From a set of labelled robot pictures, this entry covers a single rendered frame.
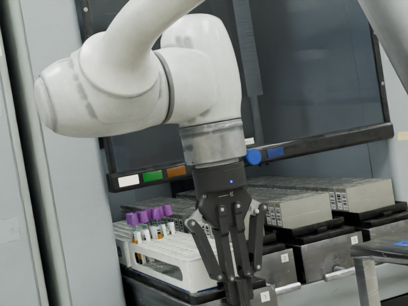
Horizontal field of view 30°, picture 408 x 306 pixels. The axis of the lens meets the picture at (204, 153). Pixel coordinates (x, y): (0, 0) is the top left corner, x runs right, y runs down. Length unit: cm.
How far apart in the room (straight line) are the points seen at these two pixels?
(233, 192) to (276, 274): 34
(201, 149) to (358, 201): 59
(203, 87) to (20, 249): 48
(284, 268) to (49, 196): 44
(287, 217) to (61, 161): 45
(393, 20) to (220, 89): 61
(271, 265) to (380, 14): 97
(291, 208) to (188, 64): 55
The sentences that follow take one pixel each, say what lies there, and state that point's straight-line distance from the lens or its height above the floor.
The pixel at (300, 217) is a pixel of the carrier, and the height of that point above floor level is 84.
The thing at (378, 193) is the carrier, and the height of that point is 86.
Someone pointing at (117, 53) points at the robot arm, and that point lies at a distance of 92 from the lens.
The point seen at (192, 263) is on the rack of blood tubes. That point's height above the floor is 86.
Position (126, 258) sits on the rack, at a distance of 143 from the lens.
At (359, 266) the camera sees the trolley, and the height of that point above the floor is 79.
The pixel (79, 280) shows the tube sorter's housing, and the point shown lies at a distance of 136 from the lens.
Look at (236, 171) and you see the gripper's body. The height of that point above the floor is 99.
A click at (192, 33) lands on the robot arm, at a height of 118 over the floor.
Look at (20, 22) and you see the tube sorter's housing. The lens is 134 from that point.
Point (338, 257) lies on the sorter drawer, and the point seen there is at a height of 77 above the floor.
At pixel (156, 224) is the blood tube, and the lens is 138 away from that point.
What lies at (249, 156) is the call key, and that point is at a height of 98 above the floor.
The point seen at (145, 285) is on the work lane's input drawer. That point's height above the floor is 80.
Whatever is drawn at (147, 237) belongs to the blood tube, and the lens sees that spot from 137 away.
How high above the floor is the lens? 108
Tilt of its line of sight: 3 degrees down
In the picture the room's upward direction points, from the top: 9 degrees counter-clockwise
